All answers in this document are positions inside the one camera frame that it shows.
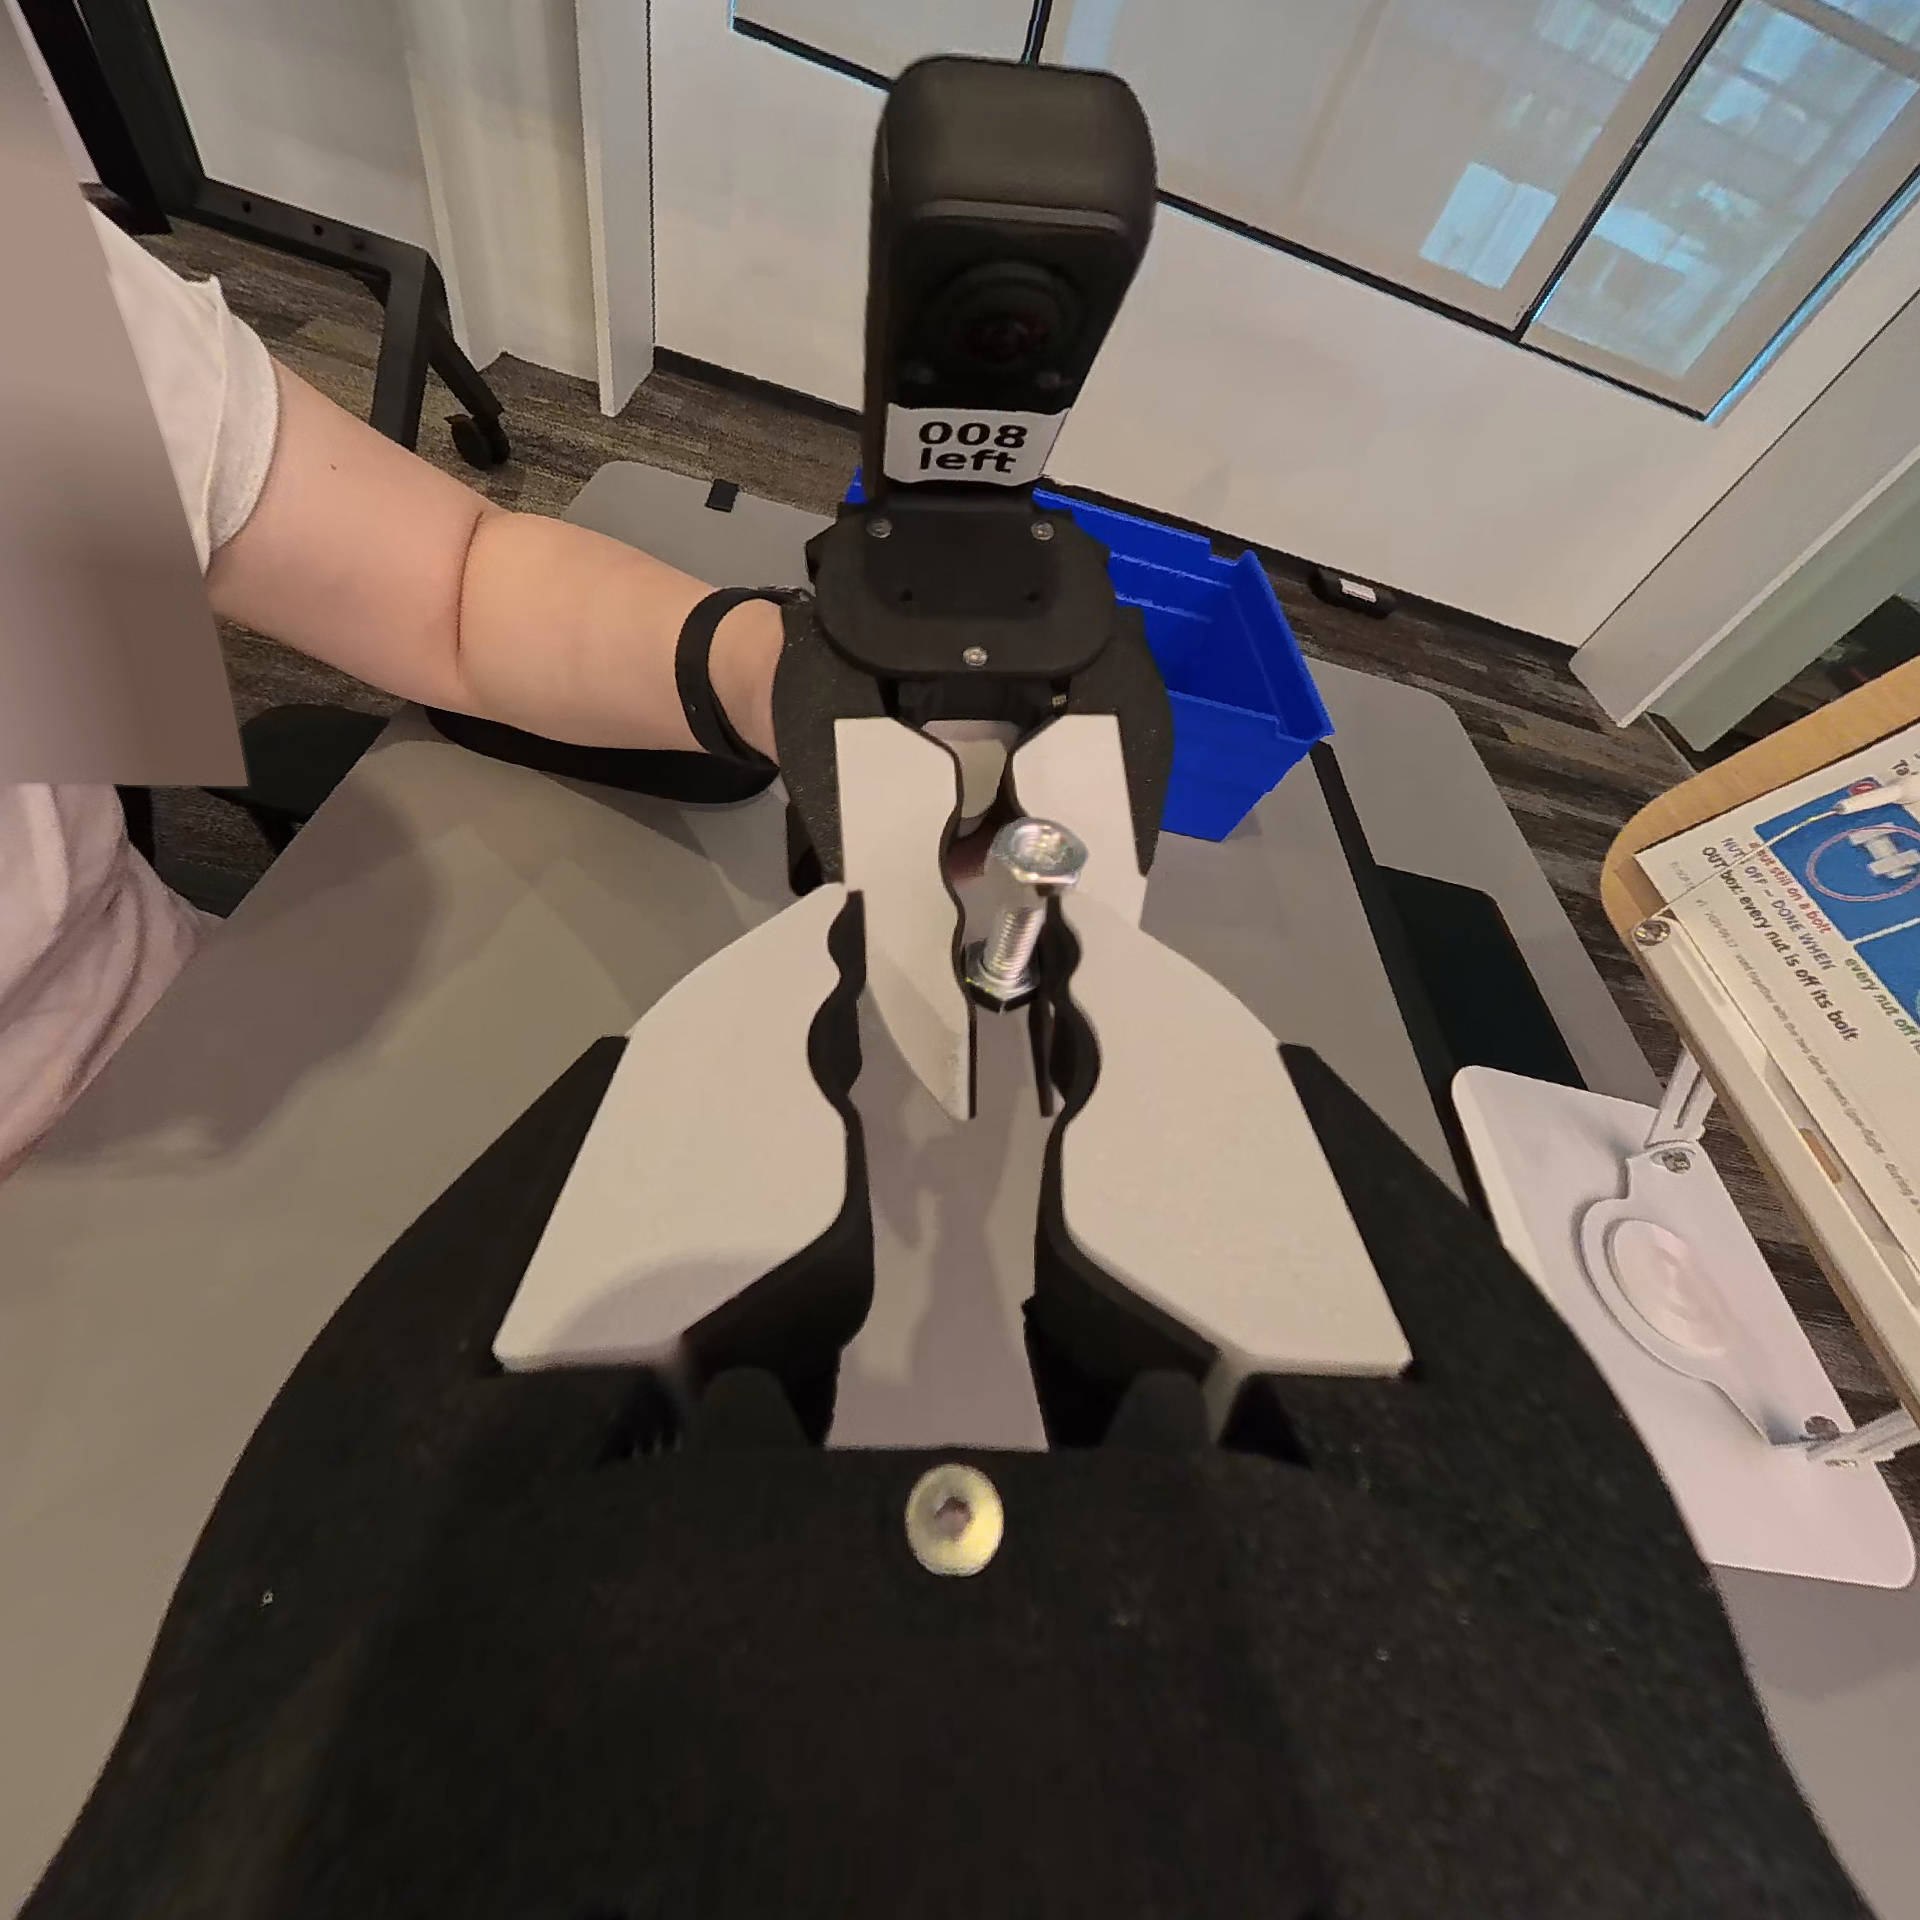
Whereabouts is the wooden board document stand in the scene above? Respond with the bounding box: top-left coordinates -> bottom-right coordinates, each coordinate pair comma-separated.
1451,661 -> 1920,1592

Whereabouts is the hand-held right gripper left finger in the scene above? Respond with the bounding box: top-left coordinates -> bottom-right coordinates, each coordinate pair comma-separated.
491,884 -> 879,1455

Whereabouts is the black chair armrest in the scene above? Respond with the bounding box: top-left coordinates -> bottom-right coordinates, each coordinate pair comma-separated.
119,705 -> 396,920

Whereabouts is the large window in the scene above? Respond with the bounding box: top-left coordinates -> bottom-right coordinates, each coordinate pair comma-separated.
726,0 -> 1920,423

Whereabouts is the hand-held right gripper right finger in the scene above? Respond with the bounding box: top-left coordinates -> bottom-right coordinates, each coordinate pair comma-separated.
1023,896 -> 1420,1459

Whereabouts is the black table cable flap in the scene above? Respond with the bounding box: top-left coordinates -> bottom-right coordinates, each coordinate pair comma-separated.
1371,863 -> 1592,1093

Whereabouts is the large steel bolt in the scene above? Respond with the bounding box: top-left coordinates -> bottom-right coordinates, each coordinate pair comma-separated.
961,863 -> 1051,1005

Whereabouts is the person's left forearm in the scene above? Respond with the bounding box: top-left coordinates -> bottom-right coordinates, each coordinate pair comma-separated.
205,360 -> 789,768

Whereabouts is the large steel nut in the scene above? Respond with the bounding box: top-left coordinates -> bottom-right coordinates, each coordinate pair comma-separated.
990,817 -> 1089,895

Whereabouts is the printed instruction poster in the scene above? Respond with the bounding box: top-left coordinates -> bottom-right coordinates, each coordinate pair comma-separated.
1633,721 -> 1920,1249

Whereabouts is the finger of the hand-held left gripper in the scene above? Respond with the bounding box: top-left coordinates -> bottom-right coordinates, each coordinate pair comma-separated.
828,717 -> 980,1129
1004,717 -> 1154,940

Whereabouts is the blue plastic bin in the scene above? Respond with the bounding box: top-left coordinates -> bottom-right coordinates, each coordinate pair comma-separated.
843,465 -> 1338,842

